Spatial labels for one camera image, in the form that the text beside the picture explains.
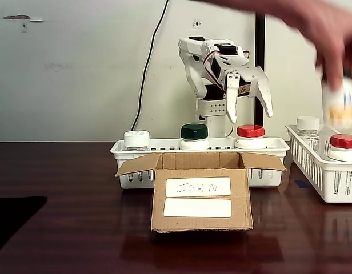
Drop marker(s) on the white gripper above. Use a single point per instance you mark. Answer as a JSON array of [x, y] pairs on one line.
[[248, 81]]

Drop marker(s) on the green-capped bottle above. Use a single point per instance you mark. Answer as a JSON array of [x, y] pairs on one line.
[[337, 111], [194, 131]]

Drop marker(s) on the person's bare forearm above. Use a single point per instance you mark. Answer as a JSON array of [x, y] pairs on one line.
[[239, 4]]

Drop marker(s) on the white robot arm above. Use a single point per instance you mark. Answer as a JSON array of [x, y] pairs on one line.
[[193, 74]]

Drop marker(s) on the white plastic basket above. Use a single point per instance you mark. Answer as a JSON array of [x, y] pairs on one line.
[[307, 168], [273, 145]]

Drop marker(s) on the open cardboard box with labels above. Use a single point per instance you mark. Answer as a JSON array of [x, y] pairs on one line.
[[159, 199]]

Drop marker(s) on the person's bare hand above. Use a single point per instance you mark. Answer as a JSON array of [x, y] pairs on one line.
[[321, 25]]

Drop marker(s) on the black vertical pole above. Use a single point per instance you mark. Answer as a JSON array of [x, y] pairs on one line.
[[260, 42]]

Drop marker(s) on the blue tape strip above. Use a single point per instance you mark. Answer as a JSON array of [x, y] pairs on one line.
[[301, 184]]

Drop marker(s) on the small white wall fixture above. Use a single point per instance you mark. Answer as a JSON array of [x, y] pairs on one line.
[[196, 24]]

